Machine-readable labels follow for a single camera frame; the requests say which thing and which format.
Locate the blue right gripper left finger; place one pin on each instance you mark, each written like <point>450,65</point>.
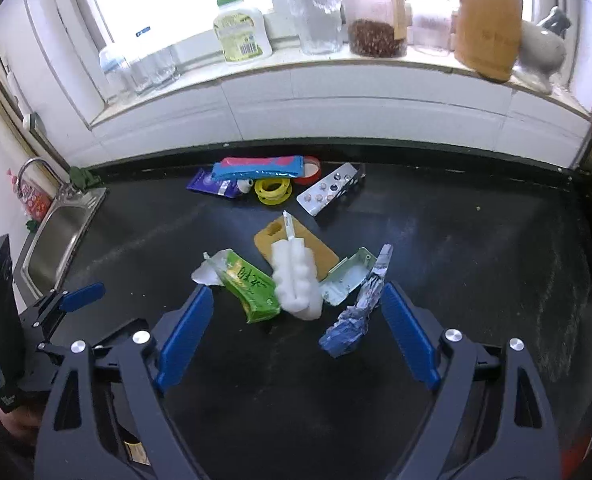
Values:
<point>178,334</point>

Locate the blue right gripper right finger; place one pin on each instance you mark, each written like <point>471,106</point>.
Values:
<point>417,333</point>

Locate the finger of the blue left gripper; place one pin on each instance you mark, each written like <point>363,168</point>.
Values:
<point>73,301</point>

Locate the blue white wrapper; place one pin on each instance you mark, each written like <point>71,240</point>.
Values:
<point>353,323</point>

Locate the mint green plastic shell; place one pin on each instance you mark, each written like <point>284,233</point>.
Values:
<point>346,276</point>

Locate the blue and pink snack packet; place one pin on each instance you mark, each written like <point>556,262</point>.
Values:
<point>241,168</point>

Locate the operator left hand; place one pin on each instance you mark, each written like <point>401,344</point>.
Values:
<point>23,423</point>

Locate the stainless steel sink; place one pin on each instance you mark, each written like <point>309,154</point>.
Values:
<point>43,264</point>

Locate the green juice carton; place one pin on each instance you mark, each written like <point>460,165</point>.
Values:
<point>254,289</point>

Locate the red bottle by sink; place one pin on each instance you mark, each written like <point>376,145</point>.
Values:
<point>36,203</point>

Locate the chrome faucet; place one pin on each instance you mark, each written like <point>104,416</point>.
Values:
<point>40,169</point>

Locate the white foam brush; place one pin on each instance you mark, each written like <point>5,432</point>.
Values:
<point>295,276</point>

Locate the green cloth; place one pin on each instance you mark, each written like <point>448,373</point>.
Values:
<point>83,179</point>

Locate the yellow sponge board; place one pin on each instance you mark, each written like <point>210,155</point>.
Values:
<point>323,256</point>

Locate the purple tube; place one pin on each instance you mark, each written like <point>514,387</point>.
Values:
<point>204,182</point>

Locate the yellow tape roll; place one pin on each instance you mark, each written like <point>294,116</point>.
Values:
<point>273,191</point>

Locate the silver pill blister pack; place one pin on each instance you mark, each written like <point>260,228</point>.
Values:
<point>330,188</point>

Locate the clear plastic water bottle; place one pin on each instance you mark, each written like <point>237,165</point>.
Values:
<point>130,71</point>

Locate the dish soap bottle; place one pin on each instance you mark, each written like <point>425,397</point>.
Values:
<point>241,32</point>

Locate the wooden utensil holder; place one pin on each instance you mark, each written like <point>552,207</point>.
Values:
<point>488,36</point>

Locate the white ceramic vase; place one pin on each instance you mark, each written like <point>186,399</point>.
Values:
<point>542,51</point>

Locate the pink lidded container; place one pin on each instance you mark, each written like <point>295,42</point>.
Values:
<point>431,22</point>

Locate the jar with red beans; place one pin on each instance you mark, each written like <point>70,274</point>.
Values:
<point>377,28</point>

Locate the clear glass jar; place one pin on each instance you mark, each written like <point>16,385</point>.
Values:
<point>318,24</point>

